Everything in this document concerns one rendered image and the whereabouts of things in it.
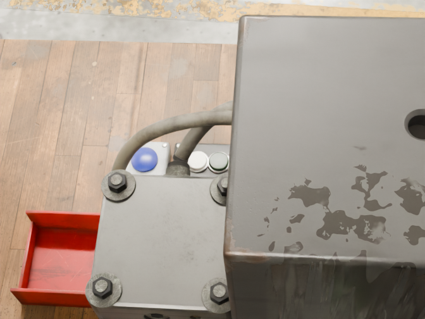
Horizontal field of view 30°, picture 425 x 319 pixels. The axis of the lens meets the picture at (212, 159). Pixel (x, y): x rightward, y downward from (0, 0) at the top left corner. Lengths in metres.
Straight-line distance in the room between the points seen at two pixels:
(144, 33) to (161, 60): 1.18
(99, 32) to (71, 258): 1.44
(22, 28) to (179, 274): 2.15
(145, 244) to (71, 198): 0.72
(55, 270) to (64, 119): 0.26
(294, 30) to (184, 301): 0.18
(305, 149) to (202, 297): 0.15
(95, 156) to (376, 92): 0.89
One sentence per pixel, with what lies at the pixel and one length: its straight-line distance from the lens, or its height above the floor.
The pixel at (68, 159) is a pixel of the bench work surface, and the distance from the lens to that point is 1.24.
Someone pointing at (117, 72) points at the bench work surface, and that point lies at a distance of 1.31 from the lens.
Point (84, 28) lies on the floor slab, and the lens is 2.54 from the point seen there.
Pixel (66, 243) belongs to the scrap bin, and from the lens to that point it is 1.18.
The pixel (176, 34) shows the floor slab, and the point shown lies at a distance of 2.48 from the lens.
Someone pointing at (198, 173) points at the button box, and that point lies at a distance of 1.16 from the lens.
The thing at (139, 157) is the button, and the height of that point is 0.94.
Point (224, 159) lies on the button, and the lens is 1.16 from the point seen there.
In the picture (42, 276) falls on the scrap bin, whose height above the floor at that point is 0.91.
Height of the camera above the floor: 1.96
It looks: 62 degrees down
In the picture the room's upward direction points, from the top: 8 degrees counter-clockwise
